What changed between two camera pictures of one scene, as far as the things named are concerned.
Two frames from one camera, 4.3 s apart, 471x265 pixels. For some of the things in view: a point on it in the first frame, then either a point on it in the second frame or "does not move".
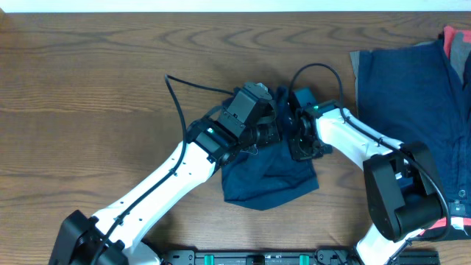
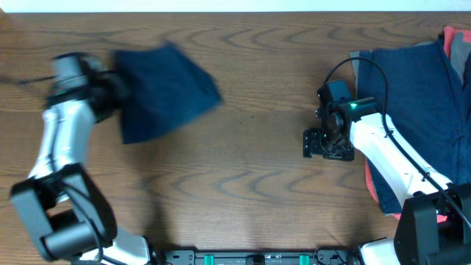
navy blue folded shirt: x=414 y=95 does not move
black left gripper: x=268 y=131 to x=111 y=92
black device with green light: x=321 y=257 does not move
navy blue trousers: x=260 y=180 to x=168 y=91
